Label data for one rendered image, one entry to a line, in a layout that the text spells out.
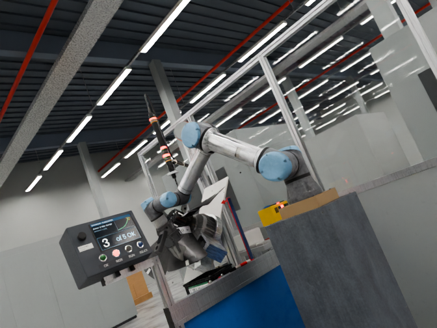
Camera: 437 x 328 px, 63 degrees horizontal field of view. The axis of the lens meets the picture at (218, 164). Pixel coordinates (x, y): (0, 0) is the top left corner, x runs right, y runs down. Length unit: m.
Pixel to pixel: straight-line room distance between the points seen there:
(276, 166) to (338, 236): 0.34
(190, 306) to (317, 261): 0.53
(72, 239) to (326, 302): 0.96
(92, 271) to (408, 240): 1.62
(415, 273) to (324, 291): 0.86
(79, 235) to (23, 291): 6.01
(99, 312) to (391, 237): 6.26
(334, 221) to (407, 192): 0.81
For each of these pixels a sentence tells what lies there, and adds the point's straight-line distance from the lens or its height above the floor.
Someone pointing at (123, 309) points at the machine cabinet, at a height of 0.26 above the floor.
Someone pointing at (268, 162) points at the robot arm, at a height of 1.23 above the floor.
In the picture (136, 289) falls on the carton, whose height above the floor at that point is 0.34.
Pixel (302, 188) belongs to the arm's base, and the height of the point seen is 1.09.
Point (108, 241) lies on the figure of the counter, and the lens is 1.34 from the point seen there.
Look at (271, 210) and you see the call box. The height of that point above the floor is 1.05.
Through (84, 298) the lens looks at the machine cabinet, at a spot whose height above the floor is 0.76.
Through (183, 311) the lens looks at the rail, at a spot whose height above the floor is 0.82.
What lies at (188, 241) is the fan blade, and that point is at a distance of 2.00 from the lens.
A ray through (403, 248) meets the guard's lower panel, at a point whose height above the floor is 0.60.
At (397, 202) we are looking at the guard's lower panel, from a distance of 2.16.
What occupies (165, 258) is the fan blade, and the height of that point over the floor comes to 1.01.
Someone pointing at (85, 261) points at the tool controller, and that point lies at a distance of 1.29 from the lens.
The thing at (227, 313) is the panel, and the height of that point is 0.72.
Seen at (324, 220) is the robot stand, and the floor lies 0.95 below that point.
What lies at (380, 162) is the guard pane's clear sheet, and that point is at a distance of 2.16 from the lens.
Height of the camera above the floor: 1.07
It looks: 9 degrees up
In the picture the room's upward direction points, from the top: 22 degrees counter-clockwise
